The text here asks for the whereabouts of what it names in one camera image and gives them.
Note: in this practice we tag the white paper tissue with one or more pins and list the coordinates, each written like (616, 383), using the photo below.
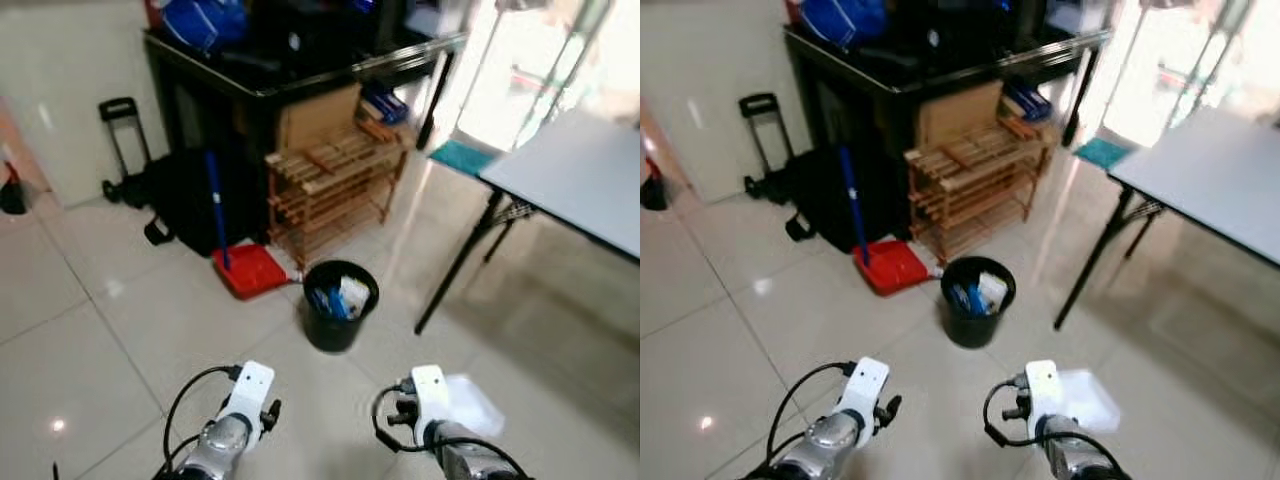
(475, 402)
(1092, 398)

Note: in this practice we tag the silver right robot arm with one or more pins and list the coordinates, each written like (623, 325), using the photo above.
(470, 455)
(1075, 455)

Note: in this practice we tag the black round rubbish bin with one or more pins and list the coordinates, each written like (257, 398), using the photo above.
(968, 330)
(330, 335)

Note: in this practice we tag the yellow white snack packet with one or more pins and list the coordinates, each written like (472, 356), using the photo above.
(992, 292)
(354, 297)

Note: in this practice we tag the blue snack packet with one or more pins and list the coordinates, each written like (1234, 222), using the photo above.
(966, 298)
(326, 303)

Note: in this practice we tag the wooden slatted shoe rack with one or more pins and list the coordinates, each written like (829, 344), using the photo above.
(975, 180)
(330, 185)

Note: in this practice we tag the black trolley bag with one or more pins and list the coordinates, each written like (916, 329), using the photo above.
(820, 190)
(180, 195)

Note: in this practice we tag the teal floor mat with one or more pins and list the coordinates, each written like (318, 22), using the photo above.
(1103, 152)
(462, 157)

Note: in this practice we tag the grey table with black legs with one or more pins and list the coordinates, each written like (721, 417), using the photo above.
(580, 180)
(1215, 175)

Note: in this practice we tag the flat brown cardboard box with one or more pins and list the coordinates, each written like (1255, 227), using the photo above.
(958, 115)
(320, 118)

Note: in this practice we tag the blue cardboard box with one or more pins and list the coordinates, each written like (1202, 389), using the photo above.
(1027, 102)
(385, 105)

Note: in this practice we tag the black glass-top desk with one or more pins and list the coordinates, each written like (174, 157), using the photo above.
(230, 95)
(870, 95)

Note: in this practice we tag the black red broom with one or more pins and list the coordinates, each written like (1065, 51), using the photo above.
(12, 195)
(652, 192)

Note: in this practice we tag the blue fabric bag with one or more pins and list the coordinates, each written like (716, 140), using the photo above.
(205, 22)
(842, 20)

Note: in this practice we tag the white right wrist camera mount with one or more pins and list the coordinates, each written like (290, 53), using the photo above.
(1042, 385)
(430, 390)

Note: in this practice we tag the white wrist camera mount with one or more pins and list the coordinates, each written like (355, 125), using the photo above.
(248, 385)
(430, 390)
(1042, 385)
(865, 382)

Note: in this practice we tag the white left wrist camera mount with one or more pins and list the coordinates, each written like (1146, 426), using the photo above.
(248, 385)
(865, 382)

